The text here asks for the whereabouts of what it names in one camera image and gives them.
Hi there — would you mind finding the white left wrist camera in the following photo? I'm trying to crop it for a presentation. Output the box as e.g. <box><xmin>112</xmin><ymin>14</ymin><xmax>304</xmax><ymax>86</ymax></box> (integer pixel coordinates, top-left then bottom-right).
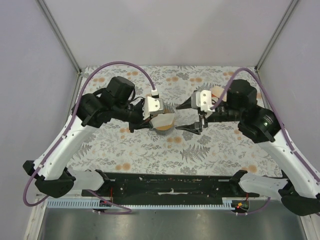
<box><xmin>142</xmin><ymin>96</ymin><xmax>164</xmax><ymax>120</ymax></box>

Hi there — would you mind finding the clear ribbed glass dripper cone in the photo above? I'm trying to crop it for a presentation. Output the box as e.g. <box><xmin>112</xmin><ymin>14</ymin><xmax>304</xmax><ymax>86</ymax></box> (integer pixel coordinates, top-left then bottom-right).
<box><xmin>162</xmin><ymin>103</ymin><xmax>176</xmax><ymax>116</ymax></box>

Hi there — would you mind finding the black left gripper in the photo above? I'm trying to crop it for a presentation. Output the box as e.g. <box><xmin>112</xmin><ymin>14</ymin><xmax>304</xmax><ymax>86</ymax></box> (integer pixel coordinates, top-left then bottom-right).
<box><xmin>113</xmin><ymin>98</ymin><xmax>154</xmax><ymax>133</ymax></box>

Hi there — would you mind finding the white paper coffee filter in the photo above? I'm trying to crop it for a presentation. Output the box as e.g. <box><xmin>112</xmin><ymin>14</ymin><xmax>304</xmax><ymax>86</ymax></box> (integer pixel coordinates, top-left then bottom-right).
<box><xmin>150</xmin><ymin>114</ymin><xmax>175</xmax><ymax>129</ymax></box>

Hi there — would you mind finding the clear glass measuring cup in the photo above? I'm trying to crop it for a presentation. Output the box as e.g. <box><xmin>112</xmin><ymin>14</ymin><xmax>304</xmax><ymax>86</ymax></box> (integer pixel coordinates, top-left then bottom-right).
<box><xmin>155</xmin><ymin>128</ymin><xmax>173</xmax><ymax>136</ymax></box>

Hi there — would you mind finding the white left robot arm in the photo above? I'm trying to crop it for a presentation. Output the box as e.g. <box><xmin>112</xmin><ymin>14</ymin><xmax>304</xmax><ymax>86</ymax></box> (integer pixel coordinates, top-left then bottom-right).
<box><xmin>23</xmin><ymin>76</ymin><xmax>148</xmax><ymax>198</ymax></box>

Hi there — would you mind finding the floral patterned table mat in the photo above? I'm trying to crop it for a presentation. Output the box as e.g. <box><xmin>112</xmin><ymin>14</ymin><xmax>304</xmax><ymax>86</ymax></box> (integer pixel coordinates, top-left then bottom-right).
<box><xmin>67</xmin><ymin>65</ymin><xmax>282</xmax><ymax>177</ymax></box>

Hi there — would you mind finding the orange black coffee filter box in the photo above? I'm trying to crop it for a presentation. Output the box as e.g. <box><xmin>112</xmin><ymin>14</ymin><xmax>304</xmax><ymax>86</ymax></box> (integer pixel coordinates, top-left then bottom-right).
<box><xmin>210</xmin><ymin>85</ymin><xmax>239</xmax><ymax>104</ymax></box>

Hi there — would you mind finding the white slotted cable duct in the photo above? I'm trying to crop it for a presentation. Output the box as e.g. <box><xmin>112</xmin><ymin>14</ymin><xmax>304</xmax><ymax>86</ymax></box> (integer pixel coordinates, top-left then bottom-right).
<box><xmin>46</xmin><ymin>198</ymin><xmax>247</xmax><ymax>209</ymax></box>

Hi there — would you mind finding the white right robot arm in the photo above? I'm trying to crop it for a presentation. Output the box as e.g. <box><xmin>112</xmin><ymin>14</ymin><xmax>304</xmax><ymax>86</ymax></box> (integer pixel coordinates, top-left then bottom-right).
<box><xmin>176</xmin><ymin>79</ymin><xmax>320</xmax><ymax>216</ymax></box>

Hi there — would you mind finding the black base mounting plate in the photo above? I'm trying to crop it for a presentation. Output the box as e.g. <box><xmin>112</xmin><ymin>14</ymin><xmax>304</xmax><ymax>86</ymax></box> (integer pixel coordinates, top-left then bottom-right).
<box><xmin>97</xmin><ymin>172</ymin><xmax>258</xmax><ymax>206</ymax></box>

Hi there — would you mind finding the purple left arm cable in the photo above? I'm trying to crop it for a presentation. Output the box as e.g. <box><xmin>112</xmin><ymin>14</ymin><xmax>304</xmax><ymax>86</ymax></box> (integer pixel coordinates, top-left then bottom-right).
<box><xmin>23</xmin><ymin>61</ymin><xmax>158</xmax><ymax>215</ymax></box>

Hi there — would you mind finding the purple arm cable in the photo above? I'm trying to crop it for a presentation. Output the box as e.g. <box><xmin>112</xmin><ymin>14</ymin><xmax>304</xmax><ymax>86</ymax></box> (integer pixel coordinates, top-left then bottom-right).
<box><xmin>209</xmin><ymin>67</ymin><xmax>320</xmax><ymax>216</ymax></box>
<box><xmin>23</xmin><ymin>61</ymin><xmax>158</xmax><ymax>215</ymax></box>

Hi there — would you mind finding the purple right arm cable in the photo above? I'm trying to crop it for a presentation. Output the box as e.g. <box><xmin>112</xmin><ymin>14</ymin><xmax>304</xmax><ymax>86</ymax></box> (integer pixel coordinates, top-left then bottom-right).
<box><xmin>209</xmin><ymin>67</ymin><xmax>320</xmax><ymax>216</ymax></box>

